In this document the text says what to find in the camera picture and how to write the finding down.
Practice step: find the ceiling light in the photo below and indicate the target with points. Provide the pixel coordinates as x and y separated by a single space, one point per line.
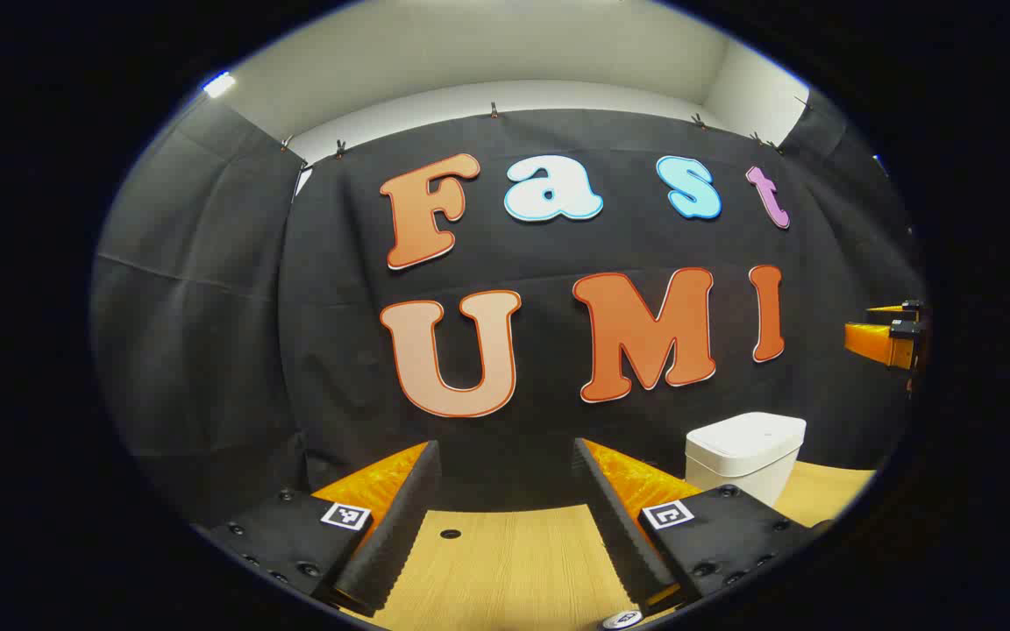
218 84

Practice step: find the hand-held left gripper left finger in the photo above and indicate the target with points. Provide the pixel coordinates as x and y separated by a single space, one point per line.
395 526

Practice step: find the wooden desktop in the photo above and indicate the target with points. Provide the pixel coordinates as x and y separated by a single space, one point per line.
505 561

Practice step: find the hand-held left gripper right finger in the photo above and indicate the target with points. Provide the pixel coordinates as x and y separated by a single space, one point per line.
619 526

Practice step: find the black backdrop cloth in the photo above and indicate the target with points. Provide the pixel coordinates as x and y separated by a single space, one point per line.
558 245

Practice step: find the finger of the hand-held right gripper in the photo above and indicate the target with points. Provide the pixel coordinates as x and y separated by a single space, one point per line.
901 311
873 342

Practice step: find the white desktop garbage bin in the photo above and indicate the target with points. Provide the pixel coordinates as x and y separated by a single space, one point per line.
742 451

